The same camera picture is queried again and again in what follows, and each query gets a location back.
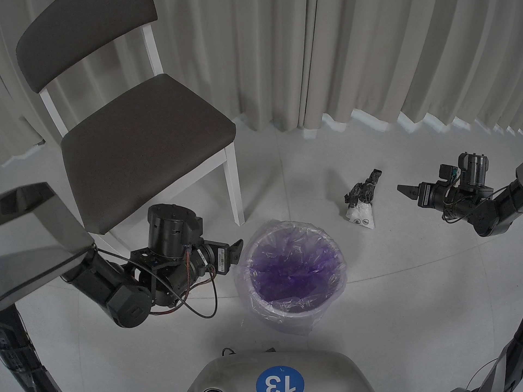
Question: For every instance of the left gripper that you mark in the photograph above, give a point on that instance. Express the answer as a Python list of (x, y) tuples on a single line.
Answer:
[(220, 259)]

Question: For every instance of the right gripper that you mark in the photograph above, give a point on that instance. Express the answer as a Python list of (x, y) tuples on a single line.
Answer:
[(427, 194)]

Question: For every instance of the purple plastic bag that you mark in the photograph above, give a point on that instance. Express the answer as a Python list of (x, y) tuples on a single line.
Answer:
[(294, 268)]

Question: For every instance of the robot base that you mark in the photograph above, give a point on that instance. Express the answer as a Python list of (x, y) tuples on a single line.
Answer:
[(237, 370)]

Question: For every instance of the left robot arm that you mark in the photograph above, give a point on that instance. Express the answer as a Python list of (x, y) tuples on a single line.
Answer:
[(45, 239)]

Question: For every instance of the crumpled black plastic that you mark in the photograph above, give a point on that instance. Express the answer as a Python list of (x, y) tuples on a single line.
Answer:
[(363, 190)]

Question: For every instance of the white trash bin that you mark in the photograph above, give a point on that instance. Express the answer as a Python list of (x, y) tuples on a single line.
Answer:
[(294, 315)]

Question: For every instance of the white printed wrapper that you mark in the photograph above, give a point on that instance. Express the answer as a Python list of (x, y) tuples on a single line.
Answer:
[(361, 217)]

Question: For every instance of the grey padded white chair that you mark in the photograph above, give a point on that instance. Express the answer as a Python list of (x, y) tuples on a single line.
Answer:
[(143, 145)]

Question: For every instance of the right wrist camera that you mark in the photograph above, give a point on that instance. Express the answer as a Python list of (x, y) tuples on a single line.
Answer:
[(445, 172)]

